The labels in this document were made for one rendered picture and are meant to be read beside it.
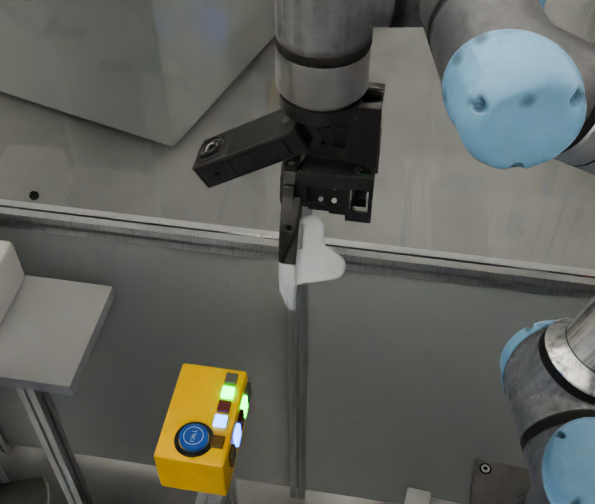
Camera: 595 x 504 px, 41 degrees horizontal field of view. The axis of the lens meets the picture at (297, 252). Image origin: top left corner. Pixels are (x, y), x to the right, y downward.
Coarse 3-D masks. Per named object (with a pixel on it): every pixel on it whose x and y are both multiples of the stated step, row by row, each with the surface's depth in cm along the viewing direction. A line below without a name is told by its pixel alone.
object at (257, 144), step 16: (272, 112) 70; (240, 128) 71; (256, 128) 69; (272, 128) 68; (288, 128) 66; (304, 128) 67; (208, 144) 71; (224, 144) 70; (240, 144) 69; (256, 144) 67; (272, 144) 67; (288, 144) 66; (304, 144) 66; (208, 160) 70; (224, 160) 69; (240, 160) 69; (256, 160) 68; (272, 160) 68; (208, 176) 71; (224, 176) 70; (240, 176) 70
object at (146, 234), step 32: (0, 224) 155; (32, 224) 154; (64, 224) 152; (96, 224) 150; (128, 224) 150; (256, 256) 149; (352, 256) 145; (384, 256) 145; (416, 256) 146; (512, 288) 144; (544, 288) 143; (576, 288) 141; (288, 320) 162; (288, 352) 170; (0, 448) 227
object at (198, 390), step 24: (192, 384) 117; (216, 384) 117; (240, 384) 117; (192, 408) 114; (216, 408) 114; (240, 408) 117; (168, 432) 112; (216, 432) 112; (168, 456) 109; (192, 456) 109; (216, 456) 109; (168, 480) 114; (192, 480) 113; (216, 480) 111
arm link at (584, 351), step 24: (528, 336) 101; (552, 336) 96; (576, 336) 92; (504, 360) 103; (528, 360) 98; (552, 360) 94; (576, 360) 93; (504, 384) 103; (528, 384) 97; (552, 384) 94; (576, 384) 92; (528, 408) 96; (552, 408) 94; (576, 408) 93
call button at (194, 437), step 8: (192, 424) 112; (184, 432) 111; (192, 432) 111; (200, 432) 111; (184, 440) 110; (192, 440) 110; (200, 440) 110; (184, 448) 110; (192, 448) 109; (200, 448) 110
